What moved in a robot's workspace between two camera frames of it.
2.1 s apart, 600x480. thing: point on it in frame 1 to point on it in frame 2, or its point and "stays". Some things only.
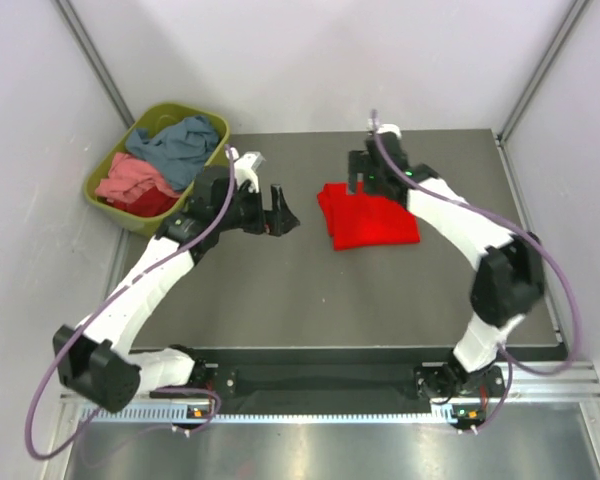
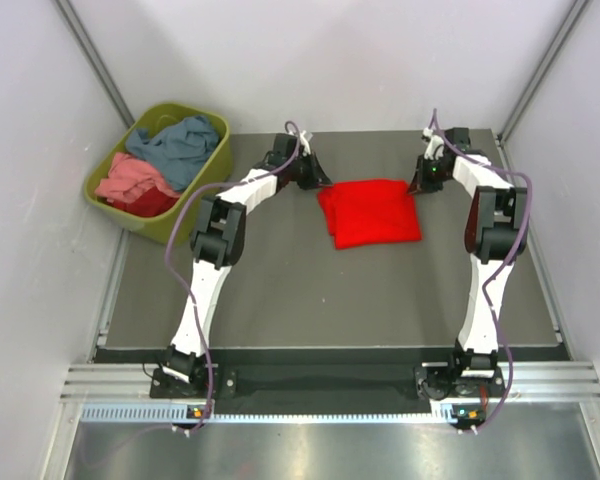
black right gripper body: (372, 180) to (430, 177)
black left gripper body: (247, 213) to (303, 171)
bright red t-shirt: (361, 220) stays
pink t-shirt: (129, 175) stays
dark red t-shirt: (151, 203) stays
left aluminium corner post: (93, 55) stays
